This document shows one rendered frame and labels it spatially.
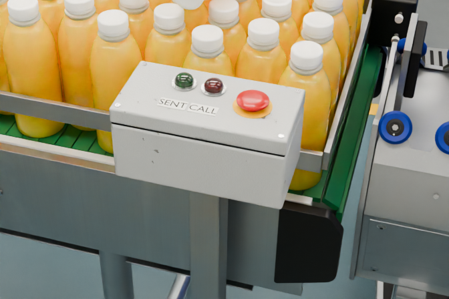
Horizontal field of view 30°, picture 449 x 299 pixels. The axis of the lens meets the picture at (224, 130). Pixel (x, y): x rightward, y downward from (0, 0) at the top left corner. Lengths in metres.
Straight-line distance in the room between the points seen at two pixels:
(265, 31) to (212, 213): 0.23
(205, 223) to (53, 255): 1.29
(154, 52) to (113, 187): 0.20
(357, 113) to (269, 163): 0.39
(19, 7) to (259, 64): 0.32
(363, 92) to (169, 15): 0.38
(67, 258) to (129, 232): 1.07
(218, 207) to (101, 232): 0.28
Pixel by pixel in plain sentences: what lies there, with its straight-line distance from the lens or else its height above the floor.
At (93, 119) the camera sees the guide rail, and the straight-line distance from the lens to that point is 1.13.
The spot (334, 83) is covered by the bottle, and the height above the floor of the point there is 1.02.
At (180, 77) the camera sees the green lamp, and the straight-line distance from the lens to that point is 0.95.
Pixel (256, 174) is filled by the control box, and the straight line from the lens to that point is 0.91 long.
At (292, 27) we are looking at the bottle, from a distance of 1.13.
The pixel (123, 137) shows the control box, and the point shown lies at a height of 1.06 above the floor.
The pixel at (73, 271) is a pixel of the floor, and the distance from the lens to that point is 2.24.
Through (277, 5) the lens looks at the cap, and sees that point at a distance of 1.10.
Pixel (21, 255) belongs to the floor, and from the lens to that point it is 2.31.
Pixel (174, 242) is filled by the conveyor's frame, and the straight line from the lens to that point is 1.20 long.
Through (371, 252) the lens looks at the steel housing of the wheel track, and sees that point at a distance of 1.30.
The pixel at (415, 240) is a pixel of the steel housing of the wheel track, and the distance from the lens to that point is 1.24.
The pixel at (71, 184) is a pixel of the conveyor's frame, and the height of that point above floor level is 0.86.
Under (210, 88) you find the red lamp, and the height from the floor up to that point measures 1.11.
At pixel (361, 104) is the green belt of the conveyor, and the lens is 1.29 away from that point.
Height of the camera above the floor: 1.65
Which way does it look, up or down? 39 degrees down
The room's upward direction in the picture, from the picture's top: 1 degrees clockwise
